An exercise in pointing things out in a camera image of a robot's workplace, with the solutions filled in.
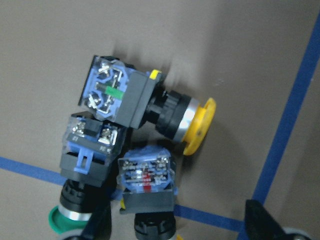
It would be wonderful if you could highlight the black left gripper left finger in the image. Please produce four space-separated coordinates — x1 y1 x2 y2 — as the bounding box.
79 200 112 240

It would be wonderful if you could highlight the yellow push button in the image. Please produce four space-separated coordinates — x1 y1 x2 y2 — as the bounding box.
78 55 217 156
117 145 182 240

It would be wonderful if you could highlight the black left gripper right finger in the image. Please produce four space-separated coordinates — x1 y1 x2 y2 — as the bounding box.
244 199 287 240

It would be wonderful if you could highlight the green push button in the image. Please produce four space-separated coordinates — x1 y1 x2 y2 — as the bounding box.
48 111 128 234

